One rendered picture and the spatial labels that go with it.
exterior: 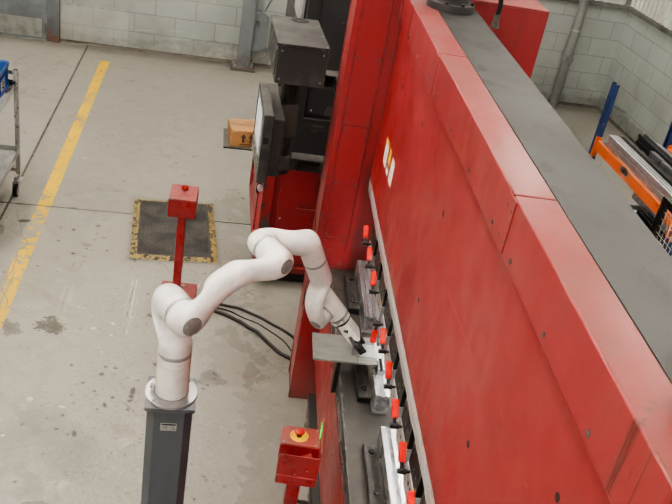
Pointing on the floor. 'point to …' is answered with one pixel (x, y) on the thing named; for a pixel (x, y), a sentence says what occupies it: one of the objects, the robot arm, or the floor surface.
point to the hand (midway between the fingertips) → (360, 345)
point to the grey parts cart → (15, 138)
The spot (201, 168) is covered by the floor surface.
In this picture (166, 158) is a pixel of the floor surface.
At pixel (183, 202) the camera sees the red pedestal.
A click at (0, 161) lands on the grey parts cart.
